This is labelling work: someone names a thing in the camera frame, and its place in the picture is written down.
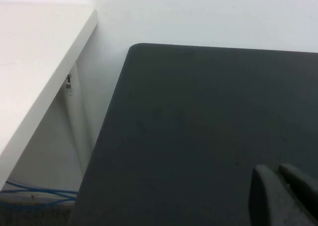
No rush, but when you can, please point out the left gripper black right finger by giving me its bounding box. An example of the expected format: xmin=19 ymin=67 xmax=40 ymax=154
xmin=278 ymin=163 xmax=318 ymax=223

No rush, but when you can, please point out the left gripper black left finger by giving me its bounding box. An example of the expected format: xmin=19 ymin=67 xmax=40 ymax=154
xmin=249 ymin=165 xmax=318 ymax=226

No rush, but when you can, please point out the white side table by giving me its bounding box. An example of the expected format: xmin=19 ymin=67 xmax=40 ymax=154
xmin=0 ymin=2 xmax=98 ymax=157

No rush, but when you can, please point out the blue cable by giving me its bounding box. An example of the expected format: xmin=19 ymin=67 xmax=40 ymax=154
xmin=4 ymin=181 xmax=78 ymax=203

